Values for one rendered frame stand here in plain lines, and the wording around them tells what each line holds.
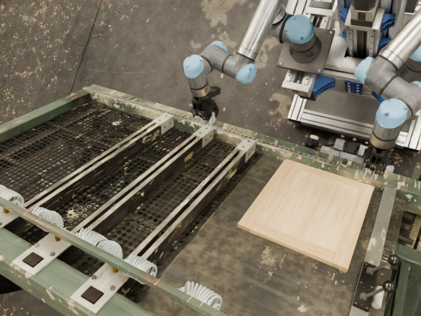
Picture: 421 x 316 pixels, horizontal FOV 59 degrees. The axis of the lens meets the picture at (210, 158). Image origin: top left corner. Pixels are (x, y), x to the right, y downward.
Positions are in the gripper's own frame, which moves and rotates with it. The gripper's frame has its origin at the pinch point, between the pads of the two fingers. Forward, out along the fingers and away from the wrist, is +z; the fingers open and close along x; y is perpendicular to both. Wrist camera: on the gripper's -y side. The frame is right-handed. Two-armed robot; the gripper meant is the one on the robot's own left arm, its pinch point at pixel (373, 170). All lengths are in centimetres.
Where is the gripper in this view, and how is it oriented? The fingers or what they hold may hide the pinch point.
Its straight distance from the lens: 145.2
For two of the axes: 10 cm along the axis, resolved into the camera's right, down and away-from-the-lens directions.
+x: 8.7, 3.0, -3.9
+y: -4.6, 7.7, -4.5
